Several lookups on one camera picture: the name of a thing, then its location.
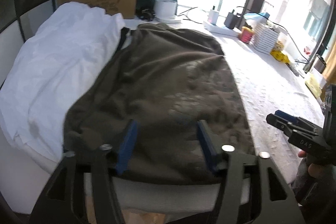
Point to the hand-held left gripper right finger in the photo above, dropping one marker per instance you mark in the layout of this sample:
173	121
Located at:
207	145

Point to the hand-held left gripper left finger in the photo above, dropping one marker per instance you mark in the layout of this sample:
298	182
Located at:
128	145

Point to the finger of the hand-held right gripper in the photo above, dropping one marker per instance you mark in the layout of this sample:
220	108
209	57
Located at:
302	141
294	120

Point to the grey t-shirt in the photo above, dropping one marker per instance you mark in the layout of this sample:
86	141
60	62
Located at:
157	82

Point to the white folded clothes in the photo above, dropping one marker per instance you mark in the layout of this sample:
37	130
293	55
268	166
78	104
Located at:
52	69

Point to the person's right hand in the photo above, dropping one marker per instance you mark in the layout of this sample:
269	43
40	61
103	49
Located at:
316	170

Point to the yellow tissue pack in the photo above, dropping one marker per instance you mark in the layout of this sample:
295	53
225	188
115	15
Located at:
313	83

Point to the grey flat box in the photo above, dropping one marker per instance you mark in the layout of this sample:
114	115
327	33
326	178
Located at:
294	69

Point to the yellow curtain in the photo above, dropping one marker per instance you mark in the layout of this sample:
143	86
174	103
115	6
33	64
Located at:
331	64

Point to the steel thermos mug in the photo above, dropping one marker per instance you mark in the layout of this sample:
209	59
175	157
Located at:
319	64

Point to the yellow snack bag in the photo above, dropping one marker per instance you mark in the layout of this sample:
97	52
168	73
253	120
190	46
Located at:
279	55

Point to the clear snack jar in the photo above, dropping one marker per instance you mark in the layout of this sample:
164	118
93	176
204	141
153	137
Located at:
282	41

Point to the white perforated basket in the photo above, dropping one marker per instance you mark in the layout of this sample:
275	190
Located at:
265	40

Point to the red can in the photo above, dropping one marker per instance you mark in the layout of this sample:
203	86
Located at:
248	35

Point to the blue face mask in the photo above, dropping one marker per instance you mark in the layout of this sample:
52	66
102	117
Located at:
254	17

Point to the hanging grey cloth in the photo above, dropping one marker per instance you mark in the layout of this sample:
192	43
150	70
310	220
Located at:
316	11

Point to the white power strip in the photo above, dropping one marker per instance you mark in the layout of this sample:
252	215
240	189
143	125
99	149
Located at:
223	30

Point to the black charger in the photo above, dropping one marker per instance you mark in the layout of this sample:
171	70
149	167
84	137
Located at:
231	20

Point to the white charger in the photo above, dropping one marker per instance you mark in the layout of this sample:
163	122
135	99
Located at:
213	16

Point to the cardboard box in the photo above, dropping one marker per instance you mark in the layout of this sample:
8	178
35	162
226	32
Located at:
105	1

